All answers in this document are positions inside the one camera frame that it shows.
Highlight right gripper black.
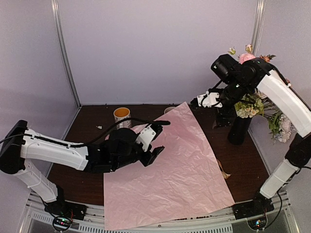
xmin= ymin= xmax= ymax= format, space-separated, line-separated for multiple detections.
xmin=208 ymin=77 xmax=251 ymax=128

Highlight green fern white flower bunch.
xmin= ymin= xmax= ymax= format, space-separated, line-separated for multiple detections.
xmin=234 ymin=94 xmax=264 ymax=118

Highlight black cylindrical vase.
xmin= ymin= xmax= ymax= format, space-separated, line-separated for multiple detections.
xmin=227 ymin=116 xmax=252 ymax=145

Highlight orange brown flower stem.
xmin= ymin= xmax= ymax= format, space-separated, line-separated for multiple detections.
xmin=259 ymin=54 xmax=276 ymax=62

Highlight blue hydrangea flower bunch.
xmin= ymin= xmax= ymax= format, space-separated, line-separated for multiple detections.
xmin=263 ymin=102 xmax=296 ymax=143

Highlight pink wrapping paper sheet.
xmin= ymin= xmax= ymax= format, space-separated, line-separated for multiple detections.
xmin=104 ymin=103 xmax=234 ymax=230

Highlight tan satin ribbon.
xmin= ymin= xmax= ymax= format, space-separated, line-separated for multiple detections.
xmin=217 ymin=159 xmax=231 ymax=180

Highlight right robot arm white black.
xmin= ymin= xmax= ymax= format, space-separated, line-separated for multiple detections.
xmin=199 ymin=54 xmax=311 ymax=215

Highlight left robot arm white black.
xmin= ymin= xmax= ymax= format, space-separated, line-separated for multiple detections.
xmin=0 ymin=118 xmax=170 ymax=216

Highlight yellow-inside floral mug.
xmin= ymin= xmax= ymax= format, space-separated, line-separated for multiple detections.
xmin=113 ymin=107 xmax=132 ymax=129

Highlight beige floral mug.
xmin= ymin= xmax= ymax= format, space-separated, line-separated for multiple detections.
xmin=164 ymin=107 xmax=175 ymax=114

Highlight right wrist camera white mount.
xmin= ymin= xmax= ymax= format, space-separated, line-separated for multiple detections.
xmin=190 ymin=91 xmax=223 ymax=108

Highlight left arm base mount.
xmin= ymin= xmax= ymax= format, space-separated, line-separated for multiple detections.
xmin=41 ymin=196 xmax=87 ymax=233

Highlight right aluminium frame post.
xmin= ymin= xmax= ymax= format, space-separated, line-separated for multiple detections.
xmin=251 ymin=0 xmax=266 ymax=55

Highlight aluminium frame post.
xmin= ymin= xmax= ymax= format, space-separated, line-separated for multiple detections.
xmin=251 ymin=0 xmax=266 ymax=55
xmin=51 ymin=0 xmax=82 ymax=108

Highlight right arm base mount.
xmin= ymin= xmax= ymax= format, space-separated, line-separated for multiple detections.
xmin=232 ymin=201 xmax=275 ymax=231

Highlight left aluminium frame post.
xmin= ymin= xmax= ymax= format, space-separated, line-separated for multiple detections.
xmin=51 ymin=0 xmax=82 ymax=108

